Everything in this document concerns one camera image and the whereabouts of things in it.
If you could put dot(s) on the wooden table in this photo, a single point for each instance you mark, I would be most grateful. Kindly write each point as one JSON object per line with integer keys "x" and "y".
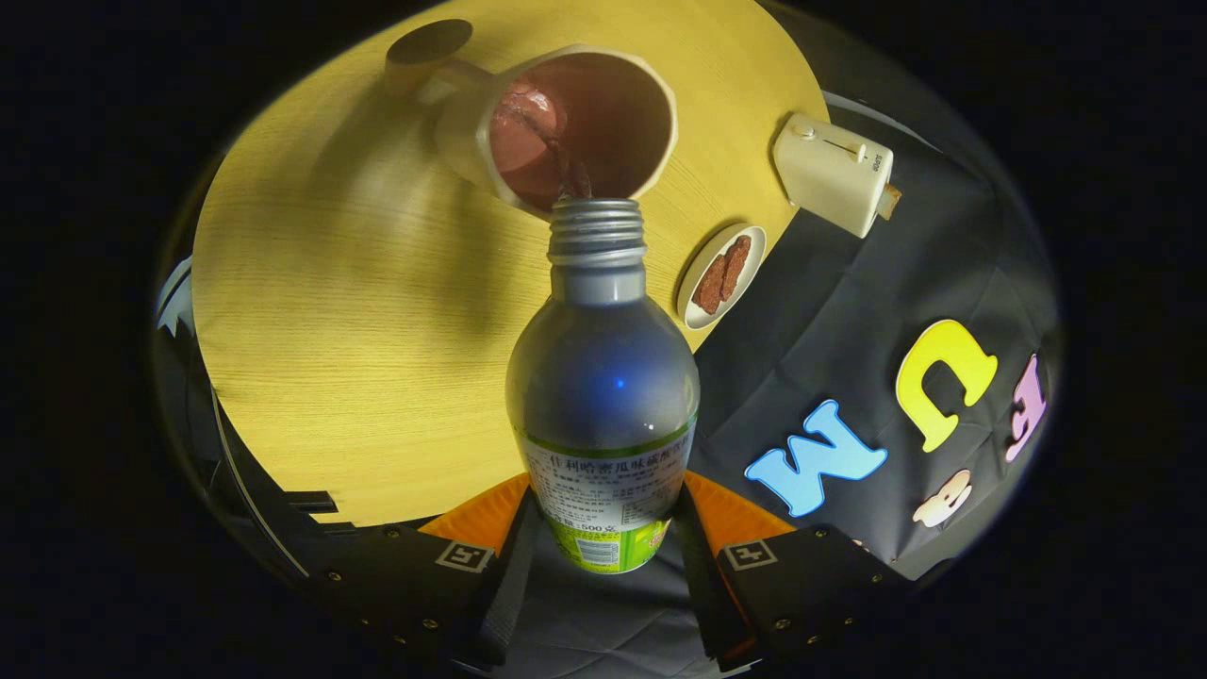
{"x": 358, "y": 330}

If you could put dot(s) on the white round plate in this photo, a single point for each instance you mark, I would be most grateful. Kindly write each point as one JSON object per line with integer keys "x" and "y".
{"x": 696, "y": 316}

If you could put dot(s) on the silver bottle with green label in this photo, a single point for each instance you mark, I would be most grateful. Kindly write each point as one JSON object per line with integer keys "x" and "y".
{"x": 603, "y": 377}

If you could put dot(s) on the white toaster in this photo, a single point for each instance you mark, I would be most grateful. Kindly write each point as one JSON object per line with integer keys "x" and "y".
{"x": 830, "y": 170}

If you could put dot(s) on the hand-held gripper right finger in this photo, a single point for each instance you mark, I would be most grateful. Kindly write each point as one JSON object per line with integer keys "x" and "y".
{"x": 707, "y": 594}

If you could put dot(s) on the toast slice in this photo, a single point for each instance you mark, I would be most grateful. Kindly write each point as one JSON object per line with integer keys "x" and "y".
{"x": 891, "y": 201}

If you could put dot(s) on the brown meat slice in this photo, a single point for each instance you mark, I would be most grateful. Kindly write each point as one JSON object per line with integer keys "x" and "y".
{"x": 736, "y": 267}
{"x": 709, "y": 285}

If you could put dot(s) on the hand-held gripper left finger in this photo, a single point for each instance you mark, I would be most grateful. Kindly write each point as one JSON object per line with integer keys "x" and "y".
{"x": 504, "y": 594}

